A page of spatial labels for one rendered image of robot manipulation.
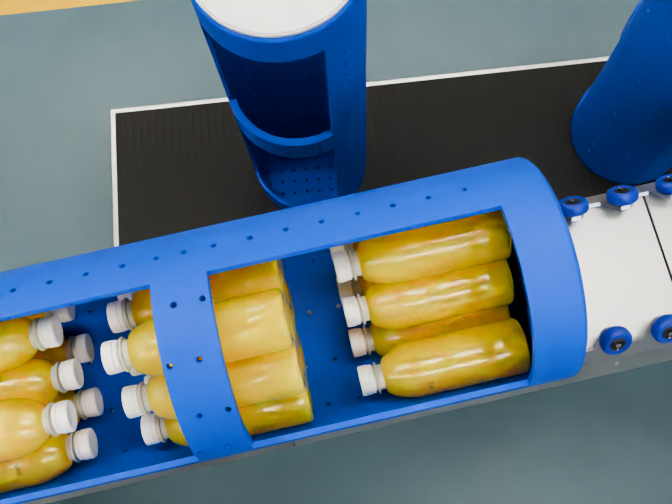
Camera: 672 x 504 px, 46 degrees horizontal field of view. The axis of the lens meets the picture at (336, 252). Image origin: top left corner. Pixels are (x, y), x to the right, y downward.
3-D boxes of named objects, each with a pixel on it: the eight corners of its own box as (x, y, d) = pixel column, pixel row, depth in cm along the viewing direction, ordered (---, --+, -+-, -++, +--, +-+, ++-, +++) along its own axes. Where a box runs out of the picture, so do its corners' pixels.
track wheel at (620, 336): (635, 330, 109) (629, 321, 110) (604, 337, 109) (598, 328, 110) (633, 353, 111) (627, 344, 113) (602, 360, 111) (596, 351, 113)
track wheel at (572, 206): (594, 213, 114) (593, 201, 114) (564, 220, 114) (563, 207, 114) (582, 203, 119) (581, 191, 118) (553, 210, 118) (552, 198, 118)
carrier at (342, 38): (254, 119, 210) (259, 221, 202) (179, -112, 125) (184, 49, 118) (360, 109, 209) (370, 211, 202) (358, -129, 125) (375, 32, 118)
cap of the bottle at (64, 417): (57, 440, 94) (72, 436, 94) (48, 410, 93) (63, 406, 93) (66, 426, 98) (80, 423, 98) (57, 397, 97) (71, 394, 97)
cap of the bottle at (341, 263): (345, 247, 97) (331, 250, 97) (352, 277, 96) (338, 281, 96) (345, 252, 101) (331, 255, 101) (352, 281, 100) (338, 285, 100)
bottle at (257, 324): (295, 344, 96) (133, 381, 95) (282, 285, 96) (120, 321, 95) (294, 352, 89) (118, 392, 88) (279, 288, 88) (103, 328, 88)
